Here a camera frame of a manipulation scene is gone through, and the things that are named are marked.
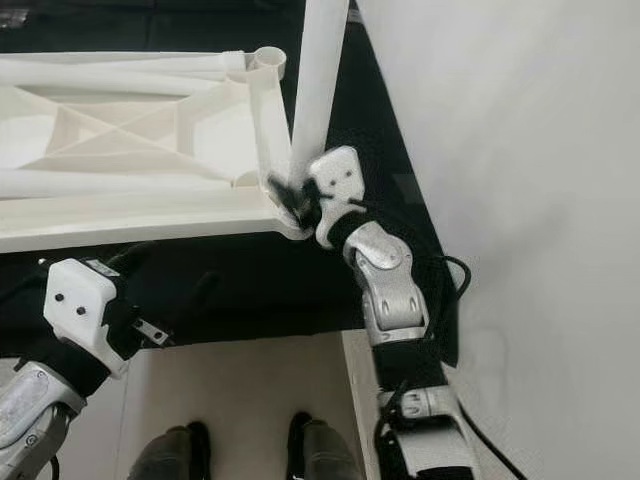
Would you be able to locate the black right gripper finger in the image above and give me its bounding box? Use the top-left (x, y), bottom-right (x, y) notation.
top-left (268, 175), bottom-right (319, 218)

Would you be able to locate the white plastic children table top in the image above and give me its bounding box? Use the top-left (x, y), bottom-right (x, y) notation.
top-left (0, 48), bottom-right (311, 253)

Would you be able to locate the black table cloth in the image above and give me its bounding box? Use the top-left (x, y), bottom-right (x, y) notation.
top-left (0, 0), bottom-right (461, 366)

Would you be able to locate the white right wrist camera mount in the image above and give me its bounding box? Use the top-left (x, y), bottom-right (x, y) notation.
top-left (308, 146), bottom-right (366, 249)

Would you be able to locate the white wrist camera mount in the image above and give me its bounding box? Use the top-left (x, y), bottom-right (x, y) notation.
top-left (308, 146), bottom-right (366, 249)
top-left (48, 258), bottom-right (131, 379)

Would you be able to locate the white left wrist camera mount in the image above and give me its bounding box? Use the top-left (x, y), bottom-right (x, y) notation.
top-left (48, 258), bottom-right (131, 379)

